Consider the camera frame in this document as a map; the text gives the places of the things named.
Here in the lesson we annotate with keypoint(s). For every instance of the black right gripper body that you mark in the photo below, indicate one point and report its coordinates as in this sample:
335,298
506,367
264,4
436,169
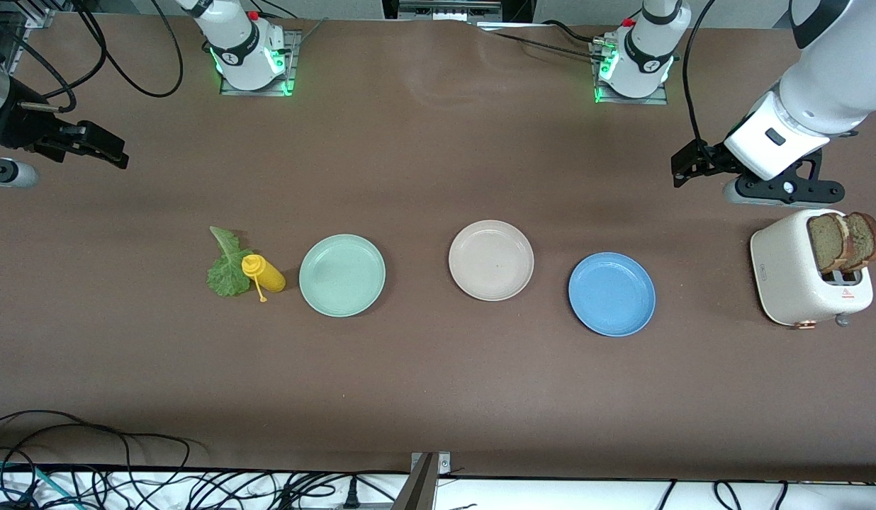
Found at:
21,125

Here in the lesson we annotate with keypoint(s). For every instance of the brown toast bread slice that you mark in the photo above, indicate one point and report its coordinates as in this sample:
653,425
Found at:
826,244
867,241

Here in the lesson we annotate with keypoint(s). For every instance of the green lettuce leaf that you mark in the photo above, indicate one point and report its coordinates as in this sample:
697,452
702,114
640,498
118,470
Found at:
225,276

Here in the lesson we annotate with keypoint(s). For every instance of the yellow mustard squeeze bottle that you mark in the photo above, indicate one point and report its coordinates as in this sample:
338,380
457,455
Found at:
268,275

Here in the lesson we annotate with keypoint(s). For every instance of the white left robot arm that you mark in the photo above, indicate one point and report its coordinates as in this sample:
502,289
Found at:
828,85

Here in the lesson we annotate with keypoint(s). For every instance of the blue plate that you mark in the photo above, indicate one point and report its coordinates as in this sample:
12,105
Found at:
611,294

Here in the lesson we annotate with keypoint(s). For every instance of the beige plate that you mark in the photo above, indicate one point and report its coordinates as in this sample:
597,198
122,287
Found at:
491,261

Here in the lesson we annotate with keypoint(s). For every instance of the mint green plate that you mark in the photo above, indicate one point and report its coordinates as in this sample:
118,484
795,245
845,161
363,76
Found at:
342,276

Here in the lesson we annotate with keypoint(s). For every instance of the cream white toaster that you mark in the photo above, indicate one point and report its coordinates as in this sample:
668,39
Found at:
785,276

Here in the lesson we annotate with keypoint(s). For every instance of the grey metal equipment box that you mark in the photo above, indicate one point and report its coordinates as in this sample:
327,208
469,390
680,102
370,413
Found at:
448,10

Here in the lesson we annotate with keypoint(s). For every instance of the black power plug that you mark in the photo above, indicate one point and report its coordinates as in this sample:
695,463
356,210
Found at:
351,499

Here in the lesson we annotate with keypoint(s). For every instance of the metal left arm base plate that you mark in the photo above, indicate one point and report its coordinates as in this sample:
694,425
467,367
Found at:
633,101

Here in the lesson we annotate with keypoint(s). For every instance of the aluminium table frame rail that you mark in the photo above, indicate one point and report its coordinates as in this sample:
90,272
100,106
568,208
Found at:
40,18

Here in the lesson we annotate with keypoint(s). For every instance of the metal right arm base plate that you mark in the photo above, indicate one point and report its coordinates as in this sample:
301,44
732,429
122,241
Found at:
293,57

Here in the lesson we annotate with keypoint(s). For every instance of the grey metal bracket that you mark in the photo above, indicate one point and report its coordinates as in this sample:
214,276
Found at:
420,489

